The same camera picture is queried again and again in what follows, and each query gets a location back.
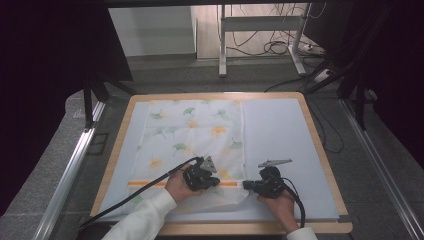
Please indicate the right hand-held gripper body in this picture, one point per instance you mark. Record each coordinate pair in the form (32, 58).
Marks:
(273, 183)

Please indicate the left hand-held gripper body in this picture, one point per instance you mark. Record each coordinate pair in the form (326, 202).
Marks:
(196, 175)

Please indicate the white leaf-print cloth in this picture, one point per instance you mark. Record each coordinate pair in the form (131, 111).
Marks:
(193, 133)

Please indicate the person's left hand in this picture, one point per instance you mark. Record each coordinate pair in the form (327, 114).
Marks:
(178, 186)

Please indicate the person's right hand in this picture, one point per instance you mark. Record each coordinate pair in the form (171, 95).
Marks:
(283, 210)

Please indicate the white table mat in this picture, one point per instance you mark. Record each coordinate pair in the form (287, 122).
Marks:
(280, 133)

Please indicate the black floor plate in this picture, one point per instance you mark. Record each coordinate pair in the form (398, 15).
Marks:
(97, 143)

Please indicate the black metal stand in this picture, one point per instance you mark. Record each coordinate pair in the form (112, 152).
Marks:
(360, 100)
(88, 103)

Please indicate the white power strip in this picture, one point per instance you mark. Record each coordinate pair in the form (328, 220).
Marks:
(313, 49)

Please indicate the white cabinet panel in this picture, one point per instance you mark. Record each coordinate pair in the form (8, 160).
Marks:
(153, 30)

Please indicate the dark curtain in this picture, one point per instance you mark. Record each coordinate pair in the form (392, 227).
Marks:
(400, 66)
(43, 83)

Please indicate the aluminium rail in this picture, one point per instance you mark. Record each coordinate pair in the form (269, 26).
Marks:
(383, 166)
(71, 170)

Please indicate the white metal desk frame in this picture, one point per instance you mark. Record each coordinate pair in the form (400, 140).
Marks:
(260, 23)

